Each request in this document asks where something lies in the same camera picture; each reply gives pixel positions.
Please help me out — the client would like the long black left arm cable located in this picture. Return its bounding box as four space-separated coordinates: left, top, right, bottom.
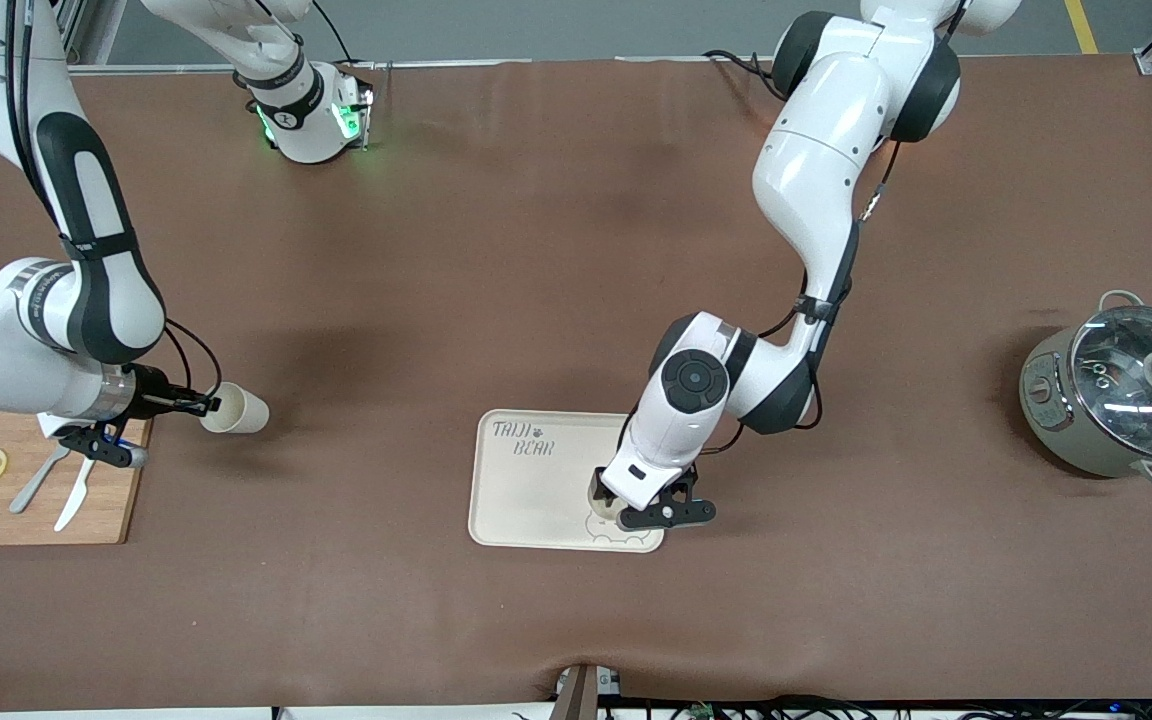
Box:
701 140 902 456

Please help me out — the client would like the black arm base cable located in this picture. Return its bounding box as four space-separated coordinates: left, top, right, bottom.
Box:
702 48 787 101
311 0 357 66

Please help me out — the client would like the cream tray with bear print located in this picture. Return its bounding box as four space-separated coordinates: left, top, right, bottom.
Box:
467 409 667 554

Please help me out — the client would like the black right arm base cable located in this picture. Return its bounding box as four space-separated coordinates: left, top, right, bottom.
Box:
311 0 357 66

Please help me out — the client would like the grey-green electric pot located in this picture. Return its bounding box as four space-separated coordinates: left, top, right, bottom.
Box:
1019 290 1152 489

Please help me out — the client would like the glass pot lid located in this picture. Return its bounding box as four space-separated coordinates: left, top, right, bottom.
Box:
1069 305 1152 463

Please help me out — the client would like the wooden cutting board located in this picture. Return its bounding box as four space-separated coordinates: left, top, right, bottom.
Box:
0 398 157 547

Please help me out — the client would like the white plastic knife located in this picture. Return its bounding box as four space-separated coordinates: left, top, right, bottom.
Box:
53 455 97 533

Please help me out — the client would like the grey plastic knife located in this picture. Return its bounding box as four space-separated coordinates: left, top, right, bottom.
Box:
8 445 72 515

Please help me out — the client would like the black left arm base cable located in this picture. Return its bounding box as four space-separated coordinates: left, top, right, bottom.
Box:
702 48 787 101

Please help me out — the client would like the brown table mat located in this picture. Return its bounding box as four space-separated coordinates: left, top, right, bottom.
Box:
0 55 1152 713

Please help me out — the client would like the grey metal bracket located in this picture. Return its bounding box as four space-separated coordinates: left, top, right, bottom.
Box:
554 664 623 720

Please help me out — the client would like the white plastic cup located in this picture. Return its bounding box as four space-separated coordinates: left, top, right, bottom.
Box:
200 381 271 436
588 478 637 529

